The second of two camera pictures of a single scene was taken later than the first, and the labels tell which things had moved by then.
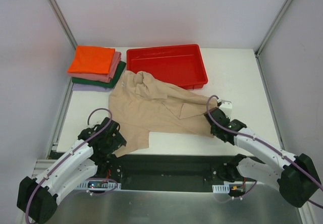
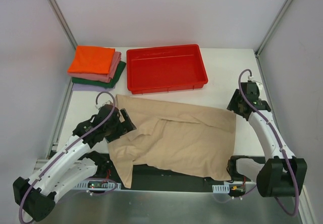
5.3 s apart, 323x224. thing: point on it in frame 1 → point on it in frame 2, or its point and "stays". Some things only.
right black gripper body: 215,118 → 233,104
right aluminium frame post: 261,46 stays
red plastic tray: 181,65 stays
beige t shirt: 141,103 → 194,141
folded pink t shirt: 105,77 stays
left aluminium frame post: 58,12 stays
